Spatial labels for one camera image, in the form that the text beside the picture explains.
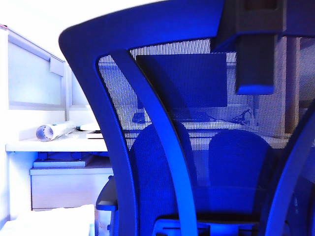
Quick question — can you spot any black mesh office chair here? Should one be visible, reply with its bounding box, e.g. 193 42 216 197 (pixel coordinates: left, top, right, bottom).
58 0 315 236

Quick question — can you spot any black computer monitor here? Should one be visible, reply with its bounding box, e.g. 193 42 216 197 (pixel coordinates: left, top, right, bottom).
135 52 227 108

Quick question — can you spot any silver laptop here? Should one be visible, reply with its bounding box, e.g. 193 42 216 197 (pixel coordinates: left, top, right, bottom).
86 130 104 140

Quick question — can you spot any white flat board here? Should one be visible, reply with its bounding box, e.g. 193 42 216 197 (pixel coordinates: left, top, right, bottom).
32 158 92 169

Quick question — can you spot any rolled white paper tube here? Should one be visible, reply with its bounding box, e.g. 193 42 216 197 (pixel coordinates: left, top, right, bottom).
35 120 76 143

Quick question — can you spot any frosted glass desk partition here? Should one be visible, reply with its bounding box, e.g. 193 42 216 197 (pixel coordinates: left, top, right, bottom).
0 24 92 116

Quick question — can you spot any beige wooden shelf unit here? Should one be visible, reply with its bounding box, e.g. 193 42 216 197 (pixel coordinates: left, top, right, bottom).
273 36 315 138

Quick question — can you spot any white styrofoam block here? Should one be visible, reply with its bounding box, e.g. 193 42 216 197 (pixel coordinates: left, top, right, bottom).
0 204 95 236

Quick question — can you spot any white drawer pedestal cabinet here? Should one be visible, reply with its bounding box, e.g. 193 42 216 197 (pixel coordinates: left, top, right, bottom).
29 168 114 211

